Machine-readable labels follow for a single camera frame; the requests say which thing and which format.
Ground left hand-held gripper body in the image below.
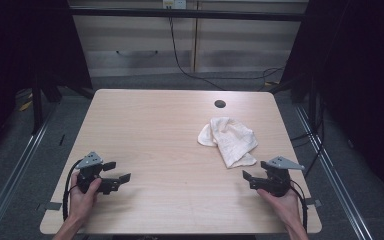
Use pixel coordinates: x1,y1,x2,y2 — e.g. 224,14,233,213
75,151,104,194

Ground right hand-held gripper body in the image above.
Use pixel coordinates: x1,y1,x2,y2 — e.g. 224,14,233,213
263,155,305,198

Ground white flower print cloth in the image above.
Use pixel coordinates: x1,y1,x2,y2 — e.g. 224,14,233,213
197,116,259,169

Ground person's right hand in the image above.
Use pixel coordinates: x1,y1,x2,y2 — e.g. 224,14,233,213
257,188,302,231

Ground person's left hand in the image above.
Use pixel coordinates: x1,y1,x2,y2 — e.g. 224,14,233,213
67,171,103,223

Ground grey tape piece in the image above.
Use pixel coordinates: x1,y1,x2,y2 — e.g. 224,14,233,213
44,201,63,212
304,197,323,209

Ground black metal stand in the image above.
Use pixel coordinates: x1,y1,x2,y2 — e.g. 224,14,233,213
30,73,63,135

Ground yellow floor tape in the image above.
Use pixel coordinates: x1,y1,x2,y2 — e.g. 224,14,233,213
18,99,34,112

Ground black curtain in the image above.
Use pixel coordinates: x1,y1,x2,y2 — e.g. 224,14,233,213
280,0,384,205
0,0,93,164

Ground pale cabinet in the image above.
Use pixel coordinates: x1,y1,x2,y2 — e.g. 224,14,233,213
69,0,310,78

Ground black horizontal metal bar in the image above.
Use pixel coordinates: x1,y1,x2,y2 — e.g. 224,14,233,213
69,7,309,23

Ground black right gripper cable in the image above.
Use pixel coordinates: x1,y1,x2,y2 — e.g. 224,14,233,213
289,179,310,233

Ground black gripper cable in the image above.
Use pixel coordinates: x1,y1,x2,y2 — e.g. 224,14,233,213
289,179,310,233
62,159,83,222

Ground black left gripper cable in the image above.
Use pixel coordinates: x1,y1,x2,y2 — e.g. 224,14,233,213
62,159,83,222

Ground black floor cable bundle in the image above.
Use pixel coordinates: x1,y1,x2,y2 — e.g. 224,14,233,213
289,96,327,178

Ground metal floor rail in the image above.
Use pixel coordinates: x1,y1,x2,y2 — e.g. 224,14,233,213
0,109,60,240
294,104,375,240

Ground black cable tangle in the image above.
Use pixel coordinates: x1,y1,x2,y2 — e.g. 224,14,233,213
259,65,286,92

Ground long black wall cable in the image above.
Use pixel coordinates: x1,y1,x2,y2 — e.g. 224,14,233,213
167,15,286,92

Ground white wall power outlet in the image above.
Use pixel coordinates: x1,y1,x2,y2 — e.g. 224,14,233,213
162,0,188,10

